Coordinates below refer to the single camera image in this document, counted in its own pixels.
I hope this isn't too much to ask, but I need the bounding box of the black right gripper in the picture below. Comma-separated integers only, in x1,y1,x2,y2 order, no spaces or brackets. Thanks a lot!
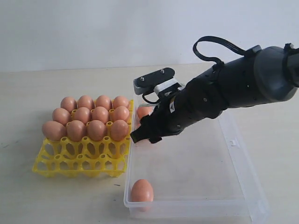
130,91,187,144

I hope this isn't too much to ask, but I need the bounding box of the brown egg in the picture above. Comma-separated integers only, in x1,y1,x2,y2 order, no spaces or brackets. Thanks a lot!
137,106,153,119
52,108,71,126
112,106,130,122
42,121,67,141
73,107,91,124
110,120,129,141
77,95,95,110
92,106,109,124
66,120,87,142
131,179,154,202
60,97,77,112
113,96,130,109
137,139,150,144
87,120,107,141
95,95,113,111

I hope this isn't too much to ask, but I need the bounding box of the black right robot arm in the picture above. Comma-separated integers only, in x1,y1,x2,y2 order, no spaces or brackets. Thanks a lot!
130,44,299,143

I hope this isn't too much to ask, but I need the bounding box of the yellow plastic egg tray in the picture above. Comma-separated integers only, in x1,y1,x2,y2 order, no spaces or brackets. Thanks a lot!
32,99,134,178

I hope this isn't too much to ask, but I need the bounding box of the clear plastic storage box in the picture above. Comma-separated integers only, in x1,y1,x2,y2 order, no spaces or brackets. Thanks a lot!
124,111,269,224

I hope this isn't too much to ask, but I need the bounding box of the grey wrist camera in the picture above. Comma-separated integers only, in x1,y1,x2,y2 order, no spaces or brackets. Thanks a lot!
133,68,175,95

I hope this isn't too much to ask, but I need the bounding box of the black camera cable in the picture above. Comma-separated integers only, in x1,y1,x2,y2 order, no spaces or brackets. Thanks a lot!
141,35,248,105

